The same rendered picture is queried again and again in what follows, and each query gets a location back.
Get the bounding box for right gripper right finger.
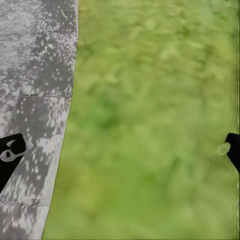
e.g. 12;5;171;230
219;133;240;173

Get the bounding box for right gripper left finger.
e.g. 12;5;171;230
0;133;33;193

